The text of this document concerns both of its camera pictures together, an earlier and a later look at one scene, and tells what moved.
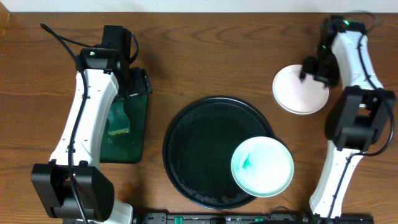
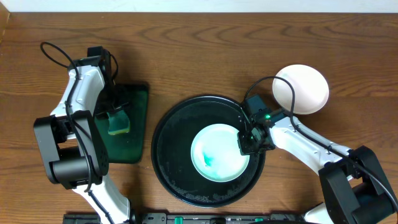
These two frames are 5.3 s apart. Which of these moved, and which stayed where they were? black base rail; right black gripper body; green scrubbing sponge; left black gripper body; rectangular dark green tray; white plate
Moved: left black gripper body; right black gripper body
Stayed: white plate; black base rail; rectangular dark green tray; green scrubbing sponge
